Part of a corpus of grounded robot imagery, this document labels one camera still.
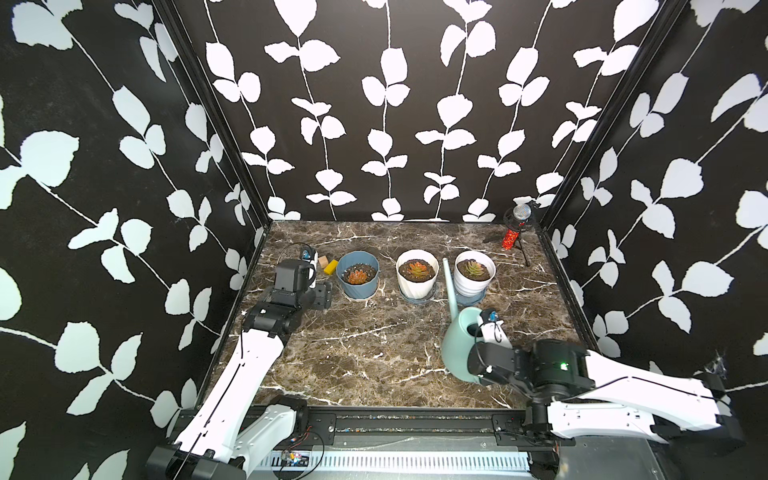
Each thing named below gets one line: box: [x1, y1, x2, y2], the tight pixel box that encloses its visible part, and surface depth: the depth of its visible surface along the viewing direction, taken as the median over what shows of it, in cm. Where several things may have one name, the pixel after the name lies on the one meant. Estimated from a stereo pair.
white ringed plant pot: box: [453, 250, 496, 297], surface depth 97 cm
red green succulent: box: [407, 261, 430, 280], surface depth 97 cm
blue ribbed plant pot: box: [336, 251, 380, 300], surface depth 97 cm
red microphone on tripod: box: [502, 203, 531, 267], surface depth 96 cm
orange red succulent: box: [347, 270, 367, 285], surface depth 95 cm
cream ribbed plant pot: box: [396, 249, 440, 300], surface depth 97 cm
